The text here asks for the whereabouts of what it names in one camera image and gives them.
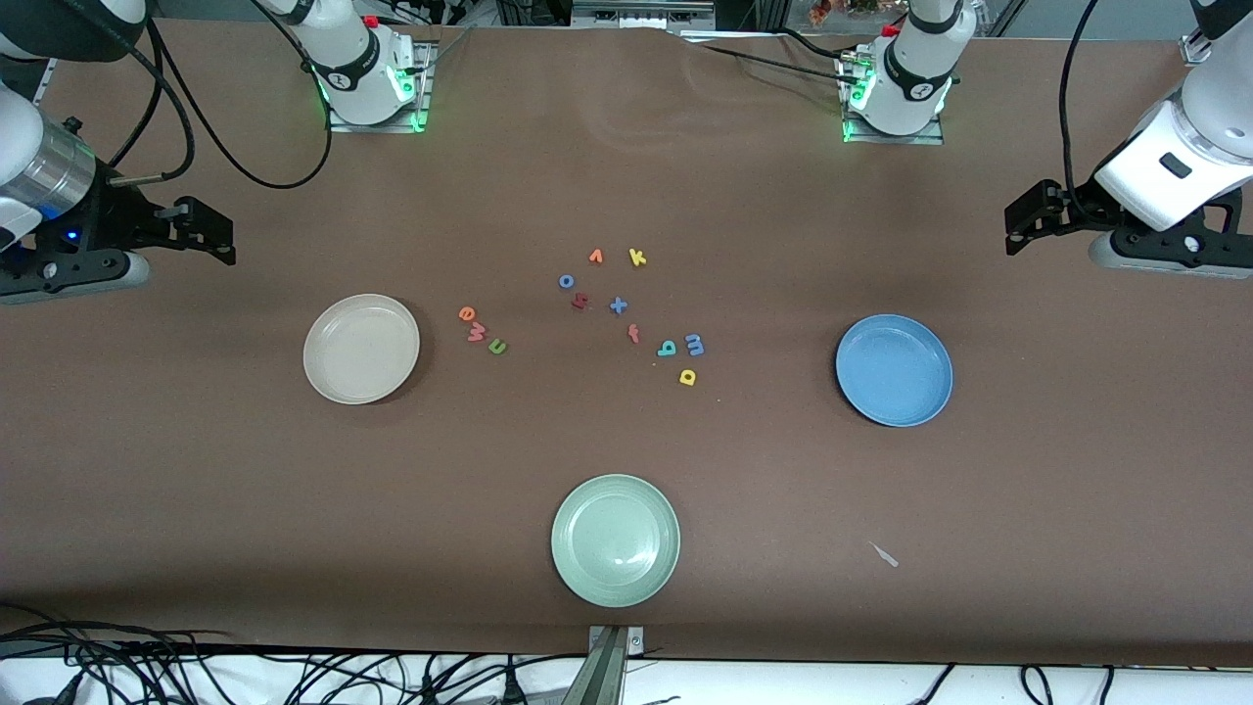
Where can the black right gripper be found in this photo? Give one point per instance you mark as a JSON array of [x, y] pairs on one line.
[[110, 217]]

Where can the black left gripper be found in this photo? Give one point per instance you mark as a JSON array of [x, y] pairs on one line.
[[1075, 209]]

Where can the blue foam letter m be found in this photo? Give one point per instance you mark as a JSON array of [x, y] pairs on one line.
[[694, 344]]

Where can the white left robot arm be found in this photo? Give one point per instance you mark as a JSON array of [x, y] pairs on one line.
[[915, 78]]

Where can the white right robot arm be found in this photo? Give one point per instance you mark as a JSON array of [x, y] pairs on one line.
[[357, 69]]

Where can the beige brown plate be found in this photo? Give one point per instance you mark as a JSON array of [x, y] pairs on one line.
[[360, 349]]

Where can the blue plate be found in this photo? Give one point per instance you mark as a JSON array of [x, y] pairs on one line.
[[894, 370]]

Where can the small white paper scrap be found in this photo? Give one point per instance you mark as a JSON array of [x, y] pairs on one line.
[[884, 554]]

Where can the brown table cover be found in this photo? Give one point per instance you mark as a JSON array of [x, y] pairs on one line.
[[626, 196]]

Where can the silver metal fixture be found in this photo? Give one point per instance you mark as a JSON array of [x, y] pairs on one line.
[[641, 12]]

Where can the pale green plate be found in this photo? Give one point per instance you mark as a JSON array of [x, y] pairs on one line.
[[615, 540]]

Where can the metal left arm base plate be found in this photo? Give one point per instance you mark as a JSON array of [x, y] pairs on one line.
[[896, 139]]

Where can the aluminium table frame rail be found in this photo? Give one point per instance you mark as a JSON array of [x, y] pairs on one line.
[[42, 83]]

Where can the aluminium table frame corner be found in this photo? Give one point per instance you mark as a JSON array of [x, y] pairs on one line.
[[1196, 49]]

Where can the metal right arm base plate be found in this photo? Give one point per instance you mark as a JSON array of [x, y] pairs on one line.
[[423, 98]]

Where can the metal camera mount beam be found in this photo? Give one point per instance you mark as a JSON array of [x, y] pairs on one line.
[[609, 671]]

